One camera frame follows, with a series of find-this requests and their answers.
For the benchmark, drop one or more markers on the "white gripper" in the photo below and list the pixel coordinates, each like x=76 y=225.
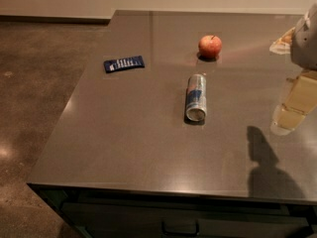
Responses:
x=305 y=44

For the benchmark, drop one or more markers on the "Red Bull can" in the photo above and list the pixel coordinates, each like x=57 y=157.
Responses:
x=196 y=103

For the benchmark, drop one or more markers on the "red apple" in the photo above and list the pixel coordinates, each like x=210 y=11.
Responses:
x=210 y=46

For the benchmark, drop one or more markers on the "dark drawer with handle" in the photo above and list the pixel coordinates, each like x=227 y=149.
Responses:
x=124 y=221

